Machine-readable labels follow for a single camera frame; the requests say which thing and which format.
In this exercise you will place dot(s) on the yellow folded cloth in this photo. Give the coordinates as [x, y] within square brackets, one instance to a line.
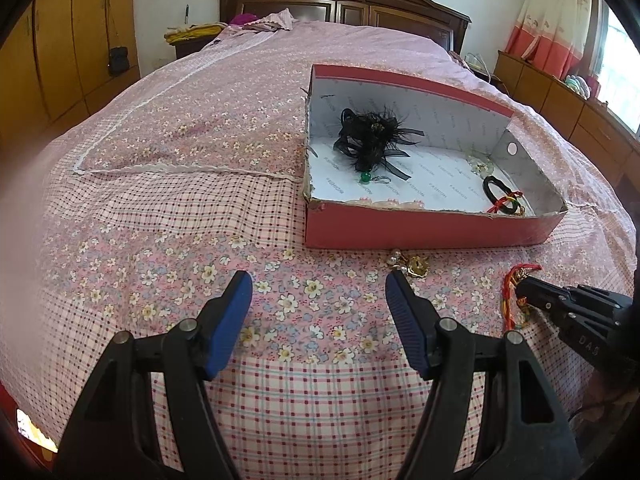
[192, 32]

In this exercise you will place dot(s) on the light pink garment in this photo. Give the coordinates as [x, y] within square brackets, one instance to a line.
[272, 20]

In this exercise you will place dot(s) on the pastel plush toy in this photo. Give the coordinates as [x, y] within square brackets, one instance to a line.
[577, 85]

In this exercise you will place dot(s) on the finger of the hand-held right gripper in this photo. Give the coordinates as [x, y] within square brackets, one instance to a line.
[537, 287]
[550, 308]

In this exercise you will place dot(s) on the low wooden cabinet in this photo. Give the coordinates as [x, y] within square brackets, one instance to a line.
[550, 105]

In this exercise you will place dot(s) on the red container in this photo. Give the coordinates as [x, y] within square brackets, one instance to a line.
[594, 87]

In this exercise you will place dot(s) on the red cardboard box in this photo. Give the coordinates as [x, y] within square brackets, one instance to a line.
[425, 230]

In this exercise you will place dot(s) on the black bangle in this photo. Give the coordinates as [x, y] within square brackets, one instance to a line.
[492, 185]

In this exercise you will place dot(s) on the small black bag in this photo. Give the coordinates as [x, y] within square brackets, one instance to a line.
[118, 60]

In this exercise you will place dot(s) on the window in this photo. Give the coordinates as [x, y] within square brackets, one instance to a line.
[620, 60]

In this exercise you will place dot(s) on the yellow wooden wardrobe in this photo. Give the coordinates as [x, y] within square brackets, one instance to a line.
[60, 35]

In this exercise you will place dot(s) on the green bead earring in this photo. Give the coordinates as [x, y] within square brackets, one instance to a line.
[366, 177]

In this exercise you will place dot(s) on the black feather hair accessory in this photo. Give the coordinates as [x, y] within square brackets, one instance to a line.
[370, 135]

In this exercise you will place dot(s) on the white and red curtain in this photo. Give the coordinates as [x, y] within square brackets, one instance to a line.
[550, 20]

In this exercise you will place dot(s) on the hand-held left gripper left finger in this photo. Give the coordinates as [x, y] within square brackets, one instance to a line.
[227, 325]

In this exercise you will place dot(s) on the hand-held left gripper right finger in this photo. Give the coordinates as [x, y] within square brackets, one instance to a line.
[410, 325]

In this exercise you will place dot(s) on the clear flower ornament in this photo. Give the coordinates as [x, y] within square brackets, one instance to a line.
[479, 165]

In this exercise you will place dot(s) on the pink patchwork bed cover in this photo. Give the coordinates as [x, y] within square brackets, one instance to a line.
[175, 185]

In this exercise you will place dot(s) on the gold pearl brooch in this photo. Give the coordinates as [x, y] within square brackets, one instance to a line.
[415, 265]

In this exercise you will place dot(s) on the dark wooden nightstand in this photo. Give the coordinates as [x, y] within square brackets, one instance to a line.
[190, 49]

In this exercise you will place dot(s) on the magenta pillow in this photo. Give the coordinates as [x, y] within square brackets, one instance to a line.
[242, 19]

